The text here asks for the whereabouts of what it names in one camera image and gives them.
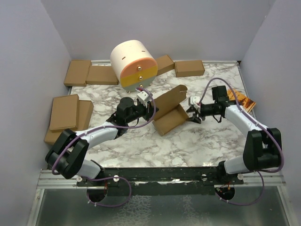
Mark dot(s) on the orange paperback book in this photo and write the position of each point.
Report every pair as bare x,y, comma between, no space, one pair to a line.
243,100

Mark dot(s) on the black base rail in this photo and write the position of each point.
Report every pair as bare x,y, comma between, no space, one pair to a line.
172,180

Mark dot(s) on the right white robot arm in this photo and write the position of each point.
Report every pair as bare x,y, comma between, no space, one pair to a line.
263,147

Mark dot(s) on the cardboard box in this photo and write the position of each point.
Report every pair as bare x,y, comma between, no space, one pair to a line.
77,73
189,68
85,113
101,75
65,113
165,64
170,114

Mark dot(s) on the round pastel drawer cabinet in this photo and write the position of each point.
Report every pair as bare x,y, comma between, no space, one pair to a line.
133,65

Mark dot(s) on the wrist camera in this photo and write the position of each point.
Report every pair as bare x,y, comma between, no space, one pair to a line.
144,97
195,101

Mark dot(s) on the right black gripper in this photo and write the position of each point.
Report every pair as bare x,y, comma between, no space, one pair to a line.
195,118

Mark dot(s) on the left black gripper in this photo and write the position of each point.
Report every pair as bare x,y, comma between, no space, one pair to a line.
150,110

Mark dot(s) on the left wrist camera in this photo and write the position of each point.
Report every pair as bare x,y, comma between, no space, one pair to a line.
144,97

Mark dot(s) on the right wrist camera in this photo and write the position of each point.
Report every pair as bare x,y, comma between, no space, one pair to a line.
195,101

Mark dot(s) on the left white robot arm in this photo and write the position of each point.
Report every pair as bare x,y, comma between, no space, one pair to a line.
67,155

